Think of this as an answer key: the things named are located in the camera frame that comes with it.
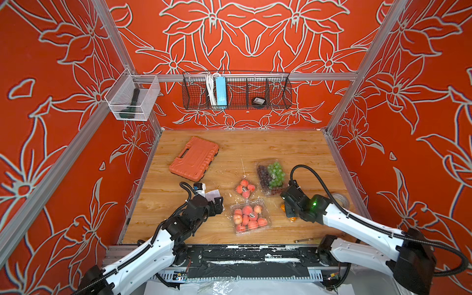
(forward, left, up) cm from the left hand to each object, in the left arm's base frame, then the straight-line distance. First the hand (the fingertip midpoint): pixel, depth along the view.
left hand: (215, 198), depth 82 cm
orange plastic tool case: (+21, +14, -1) cm, 26 cm away
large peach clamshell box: (-6, -16, -1) cm, 17 cm away
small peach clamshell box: (+8, -14, -4) cm, 16 cm away
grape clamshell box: (+12, -26, +1) cm, 29 cm away
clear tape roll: (+6, -61, -6) cm, 62 cm away
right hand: (0, -34, -2) cm, 34 cm away
